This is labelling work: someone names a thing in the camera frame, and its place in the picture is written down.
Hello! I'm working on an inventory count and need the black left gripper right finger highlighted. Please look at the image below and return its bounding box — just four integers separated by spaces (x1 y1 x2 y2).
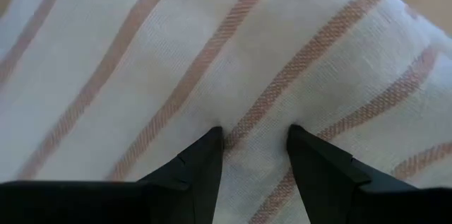
286 124 420 224

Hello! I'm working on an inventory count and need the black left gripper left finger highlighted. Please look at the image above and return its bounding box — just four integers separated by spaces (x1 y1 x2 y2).
137 126 225 224

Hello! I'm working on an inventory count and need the white pink-striped towel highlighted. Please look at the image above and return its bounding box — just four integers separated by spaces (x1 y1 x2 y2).
0 0 452 224

